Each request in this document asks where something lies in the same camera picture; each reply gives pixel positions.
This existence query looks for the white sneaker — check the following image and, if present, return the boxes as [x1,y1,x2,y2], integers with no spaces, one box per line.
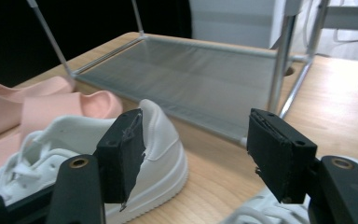
[218,154,358,224]
[0,98,189,224]

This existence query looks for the metal shoe rack grey shelves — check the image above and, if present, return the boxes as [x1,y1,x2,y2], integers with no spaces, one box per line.
[25,0,332,147]

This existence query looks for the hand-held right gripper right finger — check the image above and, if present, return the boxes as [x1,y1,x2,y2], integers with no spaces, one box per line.
[246,107,319,205]

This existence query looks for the white desk frame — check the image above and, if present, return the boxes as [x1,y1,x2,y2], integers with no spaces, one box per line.
[320,0,358,45]

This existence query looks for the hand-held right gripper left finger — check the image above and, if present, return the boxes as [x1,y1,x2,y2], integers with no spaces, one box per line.
[92,107,147,213]

